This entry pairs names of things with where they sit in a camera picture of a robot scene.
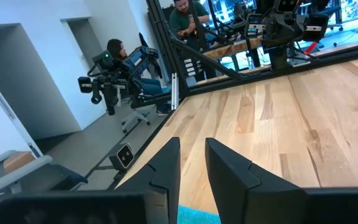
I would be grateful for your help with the black background robot arm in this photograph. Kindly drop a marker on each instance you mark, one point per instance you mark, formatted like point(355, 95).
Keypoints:
point(110, 79)

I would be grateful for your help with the office chair with white base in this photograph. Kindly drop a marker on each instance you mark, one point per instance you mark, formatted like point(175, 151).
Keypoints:
point(135, 118)

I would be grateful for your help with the chair with grey armrests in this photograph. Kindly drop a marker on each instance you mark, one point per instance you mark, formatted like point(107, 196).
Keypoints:
point(26, 175)

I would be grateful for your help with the black aluminium frame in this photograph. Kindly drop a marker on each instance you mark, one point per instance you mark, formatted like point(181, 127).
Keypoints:
point(322, 61)

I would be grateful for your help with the small table-level camera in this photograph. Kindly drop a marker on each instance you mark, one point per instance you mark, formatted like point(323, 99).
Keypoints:
point(122, 156)

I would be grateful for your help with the person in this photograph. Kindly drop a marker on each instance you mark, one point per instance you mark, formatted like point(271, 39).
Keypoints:
point(149, 87)
point(185, 20)

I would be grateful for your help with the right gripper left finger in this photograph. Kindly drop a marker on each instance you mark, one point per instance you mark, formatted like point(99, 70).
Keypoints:
point(163, 161)

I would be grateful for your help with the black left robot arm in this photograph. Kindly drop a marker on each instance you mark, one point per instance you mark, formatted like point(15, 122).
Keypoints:
point(278, 53)

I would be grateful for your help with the silver aluminium bracket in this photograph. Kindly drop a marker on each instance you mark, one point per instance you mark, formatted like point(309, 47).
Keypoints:
point(175, 90)

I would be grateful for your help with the wooden background table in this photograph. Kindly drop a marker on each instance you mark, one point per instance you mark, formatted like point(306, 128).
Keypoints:
point(232, 48)

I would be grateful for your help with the teal knitted cloth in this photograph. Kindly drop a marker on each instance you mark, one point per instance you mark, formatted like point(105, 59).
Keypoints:
point(194, 217)

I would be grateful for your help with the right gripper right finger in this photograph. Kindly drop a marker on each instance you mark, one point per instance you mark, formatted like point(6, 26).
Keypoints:
point(238, 186)

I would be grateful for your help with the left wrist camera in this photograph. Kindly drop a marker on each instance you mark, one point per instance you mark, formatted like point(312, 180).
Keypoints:
point(287, 4)

